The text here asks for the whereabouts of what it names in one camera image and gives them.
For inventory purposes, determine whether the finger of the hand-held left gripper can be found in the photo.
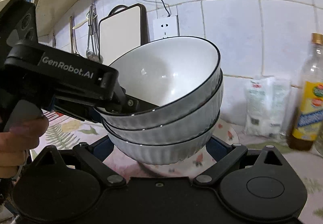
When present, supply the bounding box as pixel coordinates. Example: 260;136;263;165
50;98;103;124
96;86;158;115

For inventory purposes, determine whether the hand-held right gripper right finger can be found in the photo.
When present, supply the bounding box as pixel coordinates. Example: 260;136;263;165
193;135;290;187

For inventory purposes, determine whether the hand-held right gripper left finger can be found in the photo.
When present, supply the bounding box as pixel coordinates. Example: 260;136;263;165
31;136;127;188

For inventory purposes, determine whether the white bowl with black rim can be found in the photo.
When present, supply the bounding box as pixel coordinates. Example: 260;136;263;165
108;110;221;165
102;70;224;145
94;36;222;131

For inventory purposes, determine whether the person's left hand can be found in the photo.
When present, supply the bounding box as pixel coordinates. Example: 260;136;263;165
0;115;49;179

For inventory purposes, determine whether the hanging metal spoon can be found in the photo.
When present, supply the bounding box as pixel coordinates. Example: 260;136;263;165
86;4;102;62

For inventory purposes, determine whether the white salt packet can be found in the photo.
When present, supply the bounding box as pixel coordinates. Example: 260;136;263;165
243;76;275;136
270;77;291;139

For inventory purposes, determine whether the beige cutting board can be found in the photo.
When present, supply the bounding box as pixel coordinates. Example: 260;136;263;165
98;4;150;65

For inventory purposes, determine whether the floral tablecloth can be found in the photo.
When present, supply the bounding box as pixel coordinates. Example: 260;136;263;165
28;109;323;224

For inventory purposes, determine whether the yellow label oil bottle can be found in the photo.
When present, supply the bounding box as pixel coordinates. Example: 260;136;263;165
286;33;323;151

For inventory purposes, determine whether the wooden handled utensil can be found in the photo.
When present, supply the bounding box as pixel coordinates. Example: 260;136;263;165
69;16;82;56

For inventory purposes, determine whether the white handled utensil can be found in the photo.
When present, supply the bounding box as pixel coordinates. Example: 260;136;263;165
72;20;90;30

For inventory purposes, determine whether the white wall socket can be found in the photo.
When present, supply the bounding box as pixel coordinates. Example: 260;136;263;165
152;15;180;43

